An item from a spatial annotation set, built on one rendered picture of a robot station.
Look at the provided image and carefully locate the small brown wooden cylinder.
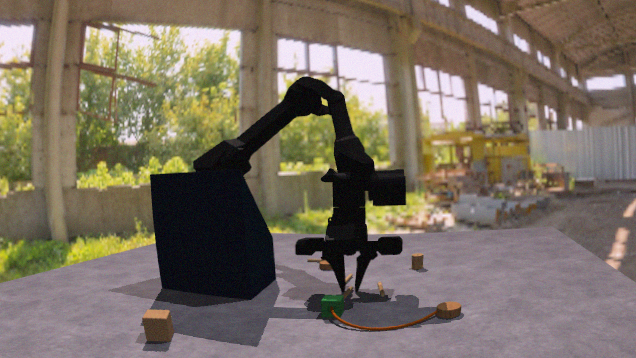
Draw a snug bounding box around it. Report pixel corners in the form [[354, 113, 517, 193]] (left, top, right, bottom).
[[411, 253, 424, 270]]

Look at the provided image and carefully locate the brown wooden block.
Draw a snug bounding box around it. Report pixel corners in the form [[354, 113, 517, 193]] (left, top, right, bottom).
[[142, 309, 174, 342]]

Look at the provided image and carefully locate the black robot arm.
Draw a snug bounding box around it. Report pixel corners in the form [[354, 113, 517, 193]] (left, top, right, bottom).
[[193, 76, 406, 257]]

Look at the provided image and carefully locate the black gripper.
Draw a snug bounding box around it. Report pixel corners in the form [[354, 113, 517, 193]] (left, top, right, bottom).
[[296, 207, 403, 292]]

